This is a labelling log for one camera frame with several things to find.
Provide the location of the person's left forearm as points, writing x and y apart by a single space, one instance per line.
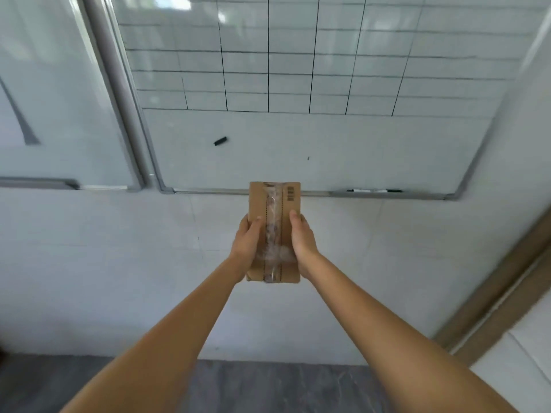
161 339

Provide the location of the person's right thumb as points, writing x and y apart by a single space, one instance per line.
295 225

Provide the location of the brown wooden door frame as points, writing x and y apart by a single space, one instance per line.
495 292

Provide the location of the white whiteboard marker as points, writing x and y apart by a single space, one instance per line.
359 191

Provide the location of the person's left hand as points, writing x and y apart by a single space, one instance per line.
244 249

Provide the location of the black marker cap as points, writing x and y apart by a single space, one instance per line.
220 141

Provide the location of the person's right hand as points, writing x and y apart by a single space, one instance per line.
304 247

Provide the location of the person's right forearm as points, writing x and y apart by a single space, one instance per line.
396 339

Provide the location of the person's left thumb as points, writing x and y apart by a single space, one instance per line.
254 227

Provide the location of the plain whiteboard with metal frame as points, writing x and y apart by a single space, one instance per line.
51 90

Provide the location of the gridded whiteboard with metal frame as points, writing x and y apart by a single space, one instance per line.
301 81

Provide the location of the taped brown cardboard box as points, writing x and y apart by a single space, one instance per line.
275 210

